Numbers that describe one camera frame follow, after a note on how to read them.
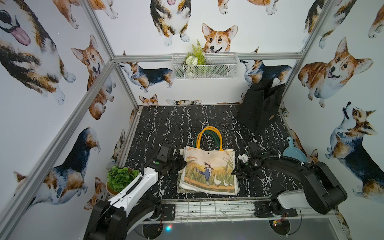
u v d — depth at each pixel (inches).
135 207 22.4
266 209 28.9
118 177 27.2
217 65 36.4
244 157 33.5
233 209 30.0
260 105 33.8
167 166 25.3
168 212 29.0
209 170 34.1
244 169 30.3
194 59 32.6
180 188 30.7
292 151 37.4
